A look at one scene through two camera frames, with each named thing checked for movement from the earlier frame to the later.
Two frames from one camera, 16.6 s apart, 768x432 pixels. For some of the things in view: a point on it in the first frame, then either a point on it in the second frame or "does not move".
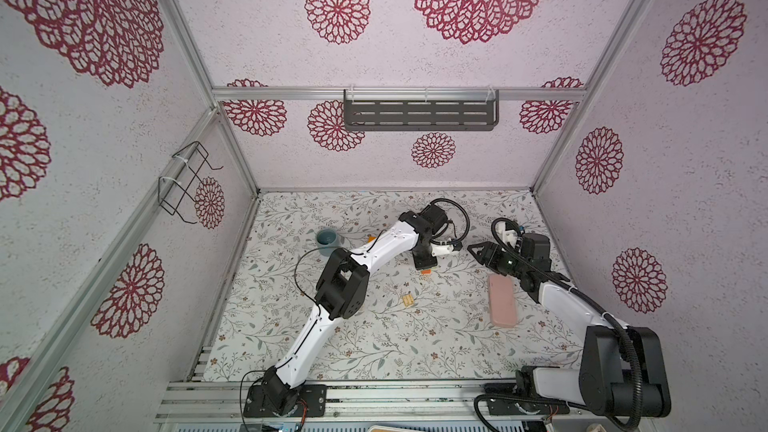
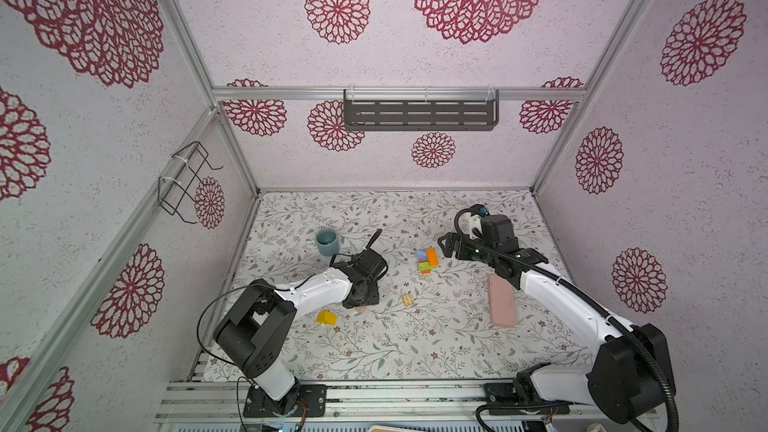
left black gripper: x=423 y=264 -> x=373 y=298
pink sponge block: x=502 y=300 does not move
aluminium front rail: x=354 y=402 does not move
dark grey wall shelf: x=362 y=115 does not move
